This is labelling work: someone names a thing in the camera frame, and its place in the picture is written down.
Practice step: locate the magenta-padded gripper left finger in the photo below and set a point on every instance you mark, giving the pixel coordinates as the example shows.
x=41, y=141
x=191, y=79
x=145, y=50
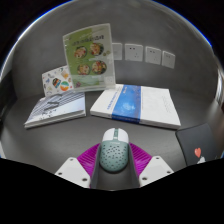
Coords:
x=71, y=171

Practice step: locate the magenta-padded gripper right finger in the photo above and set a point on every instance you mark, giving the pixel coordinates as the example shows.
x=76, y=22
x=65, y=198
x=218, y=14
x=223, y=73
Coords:
x=155, y=170

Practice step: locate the mint green white computer mouse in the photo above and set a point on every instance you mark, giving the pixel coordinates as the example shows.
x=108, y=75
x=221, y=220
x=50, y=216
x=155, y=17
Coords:
x=114, y=153

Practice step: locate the black mouse pad red heart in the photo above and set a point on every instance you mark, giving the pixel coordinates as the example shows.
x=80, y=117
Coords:
x=203, y=140

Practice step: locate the white book blue band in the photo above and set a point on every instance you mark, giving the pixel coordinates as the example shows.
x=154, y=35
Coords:
x=146, y=106

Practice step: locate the grey striped white booklet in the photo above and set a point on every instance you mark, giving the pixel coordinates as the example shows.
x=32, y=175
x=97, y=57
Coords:
x=56, y=108

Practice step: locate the white card colourful stickers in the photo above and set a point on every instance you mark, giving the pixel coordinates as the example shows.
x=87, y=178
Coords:
x=56, y=81

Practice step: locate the clear acrylic green menu stand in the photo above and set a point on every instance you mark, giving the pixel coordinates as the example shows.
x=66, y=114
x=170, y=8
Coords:
x=89, y=56

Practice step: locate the white wall socket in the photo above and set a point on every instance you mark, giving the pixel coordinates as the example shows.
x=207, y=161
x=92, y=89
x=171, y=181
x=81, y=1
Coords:
x=168, y=59
x=117, y=51
x=134, y=52
x=153, y=55

